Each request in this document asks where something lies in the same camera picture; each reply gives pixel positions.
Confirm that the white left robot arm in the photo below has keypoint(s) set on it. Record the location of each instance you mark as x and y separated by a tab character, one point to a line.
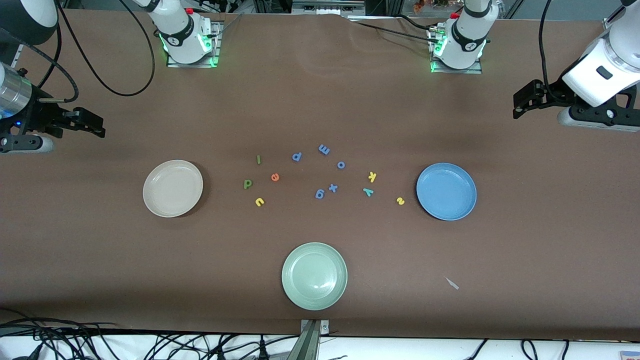
467	40

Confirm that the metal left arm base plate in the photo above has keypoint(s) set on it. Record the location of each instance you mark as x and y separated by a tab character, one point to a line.
450	71

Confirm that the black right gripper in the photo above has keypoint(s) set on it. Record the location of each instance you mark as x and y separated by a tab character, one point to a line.
36	116

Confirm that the brown table cover sheet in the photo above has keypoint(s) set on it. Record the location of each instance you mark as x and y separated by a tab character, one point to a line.
100	260

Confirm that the orange flowers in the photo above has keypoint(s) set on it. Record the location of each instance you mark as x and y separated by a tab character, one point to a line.
420	5

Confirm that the teal foam letter y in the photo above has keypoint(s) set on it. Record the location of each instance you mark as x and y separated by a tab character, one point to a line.
369	192

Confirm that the blue foam letter m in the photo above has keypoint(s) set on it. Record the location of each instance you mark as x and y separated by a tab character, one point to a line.
324	149

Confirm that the blue foam letter x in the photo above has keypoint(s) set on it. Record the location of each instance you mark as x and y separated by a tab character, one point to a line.
332	188

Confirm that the small white paper scrap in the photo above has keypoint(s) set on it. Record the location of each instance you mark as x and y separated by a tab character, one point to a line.
452	284

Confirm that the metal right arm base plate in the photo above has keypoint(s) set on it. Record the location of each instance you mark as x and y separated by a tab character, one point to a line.
216	45

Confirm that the blue foam letter g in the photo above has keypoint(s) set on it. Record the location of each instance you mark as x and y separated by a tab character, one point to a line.
322	192

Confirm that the grey metal mounting bracket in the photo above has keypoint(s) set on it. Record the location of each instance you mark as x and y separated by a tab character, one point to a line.
310	345

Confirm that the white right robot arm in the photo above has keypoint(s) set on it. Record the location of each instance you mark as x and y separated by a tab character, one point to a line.
185	35

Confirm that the beige round plate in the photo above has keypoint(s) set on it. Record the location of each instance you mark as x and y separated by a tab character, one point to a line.
172	190

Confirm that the pale green round plate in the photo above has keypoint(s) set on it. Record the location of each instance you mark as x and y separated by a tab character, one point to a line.
314	277

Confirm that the silver metal rack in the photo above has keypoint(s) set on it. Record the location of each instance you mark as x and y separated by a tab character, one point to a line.
327	7

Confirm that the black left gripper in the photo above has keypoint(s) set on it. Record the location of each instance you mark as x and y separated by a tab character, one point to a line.
556	95

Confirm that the aluminium frame profile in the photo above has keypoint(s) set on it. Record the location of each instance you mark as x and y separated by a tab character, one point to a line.
611	22
17	55

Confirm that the blue round plate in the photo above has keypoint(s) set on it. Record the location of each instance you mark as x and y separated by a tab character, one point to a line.
446	192

